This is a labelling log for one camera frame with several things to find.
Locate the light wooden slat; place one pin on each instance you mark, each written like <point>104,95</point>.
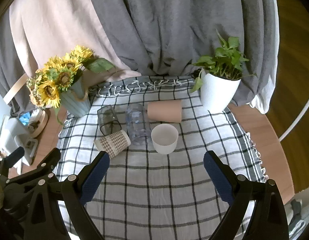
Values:
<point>15,90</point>

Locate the white plant pot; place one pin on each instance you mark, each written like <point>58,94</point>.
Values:
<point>214,92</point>

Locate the blue wrapper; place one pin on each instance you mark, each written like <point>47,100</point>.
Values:
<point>25,118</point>

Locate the white box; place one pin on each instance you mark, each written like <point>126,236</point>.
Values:
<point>12,135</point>

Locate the checked tablecloth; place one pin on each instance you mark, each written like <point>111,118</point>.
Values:
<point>154,180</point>

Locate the pink cloth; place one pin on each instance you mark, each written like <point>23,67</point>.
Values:
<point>57,30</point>

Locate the round wooden tray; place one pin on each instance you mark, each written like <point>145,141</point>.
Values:
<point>43,125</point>

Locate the dark square glass cup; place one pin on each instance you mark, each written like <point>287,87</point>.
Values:
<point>107,120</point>

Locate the patterned paper cup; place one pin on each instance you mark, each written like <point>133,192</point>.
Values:
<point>114,143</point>

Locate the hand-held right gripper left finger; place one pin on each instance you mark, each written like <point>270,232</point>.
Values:
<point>94,177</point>

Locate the white cloth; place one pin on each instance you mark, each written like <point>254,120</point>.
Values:
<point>259,103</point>

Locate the green leafy plant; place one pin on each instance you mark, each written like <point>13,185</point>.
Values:
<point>227,57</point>

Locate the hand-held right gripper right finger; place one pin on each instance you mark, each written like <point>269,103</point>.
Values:
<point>217,177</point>

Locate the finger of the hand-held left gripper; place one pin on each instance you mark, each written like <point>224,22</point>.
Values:
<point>15,155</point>
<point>48,161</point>

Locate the grey curtain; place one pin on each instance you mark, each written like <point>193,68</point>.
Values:
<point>157,30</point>

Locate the white hoop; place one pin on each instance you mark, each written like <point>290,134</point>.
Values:
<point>294,122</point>

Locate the white cup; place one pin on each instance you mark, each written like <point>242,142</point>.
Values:
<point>165,145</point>

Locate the blue-grey ribbed vase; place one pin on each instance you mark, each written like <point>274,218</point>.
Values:
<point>77,103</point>

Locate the sunflower bouquet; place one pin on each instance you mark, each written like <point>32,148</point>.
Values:
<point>48,91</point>

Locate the clear plastic cup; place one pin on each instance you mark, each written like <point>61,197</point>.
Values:
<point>137,126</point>

